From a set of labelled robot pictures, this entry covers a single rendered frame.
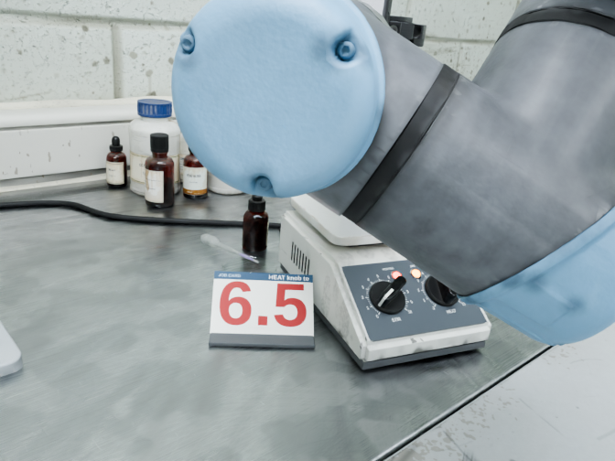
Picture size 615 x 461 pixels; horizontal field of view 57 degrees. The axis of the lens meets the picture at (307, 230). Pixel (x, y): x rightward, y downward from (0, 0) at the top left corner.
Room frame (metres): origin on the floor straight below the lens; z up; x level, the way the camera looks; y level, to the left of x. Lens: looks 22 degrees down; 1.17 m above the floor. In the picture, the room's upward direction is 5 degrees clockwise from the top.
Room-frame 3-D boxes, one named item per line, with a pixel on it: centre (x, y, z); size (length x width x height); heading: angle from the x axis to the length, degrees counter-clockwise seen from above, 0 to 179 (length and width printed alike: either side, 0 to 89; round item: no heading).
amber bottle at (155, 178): (0.73, 0.21, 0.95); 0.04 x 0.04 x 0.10
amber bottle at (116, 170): (0.79, 0.29, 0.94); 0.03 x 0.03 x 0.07
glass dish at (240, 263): (0.51, 0.05, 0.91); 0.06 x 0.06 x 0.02
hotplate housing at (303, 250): (0.51, -0.07, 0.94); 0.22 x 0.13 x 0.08; 25
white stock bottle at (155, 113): (0.79, 0.23, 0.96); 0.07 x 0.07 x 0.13
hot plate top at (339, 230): (0.53, -0.06, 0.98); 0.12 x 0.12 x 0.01; 25
